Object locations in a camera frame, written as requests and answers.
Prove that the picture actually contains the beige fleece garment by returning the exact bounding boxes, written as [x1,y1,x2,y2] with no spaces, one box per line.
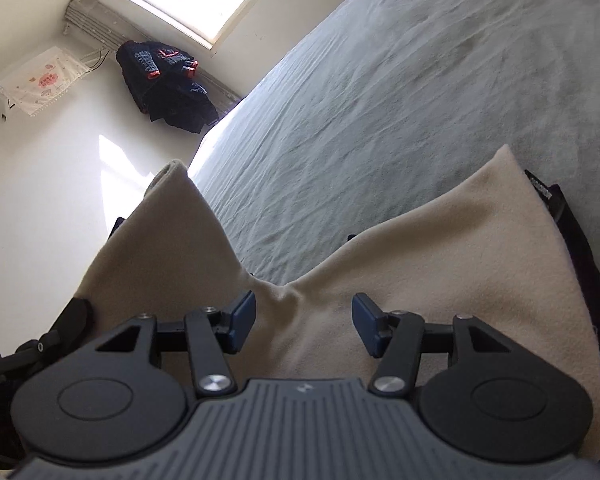
[76,148,600,460]

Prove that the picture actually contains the black fleece garment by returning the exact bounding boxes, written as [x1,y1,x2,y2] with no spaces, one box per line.
[524,169,600,348]

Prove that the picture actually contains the dark hanging clothes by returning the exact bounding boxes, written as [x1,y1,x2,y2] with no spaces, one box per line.
[116,41,220,134]

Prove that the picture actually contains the grey bed sheet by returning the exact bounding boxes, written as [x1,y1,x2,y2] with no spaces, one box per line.
[189,0,600,284]

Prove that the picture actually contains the covered wall air conditioner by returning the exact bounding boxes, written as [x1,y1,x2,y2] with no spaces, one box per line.
[0,47,91,120]

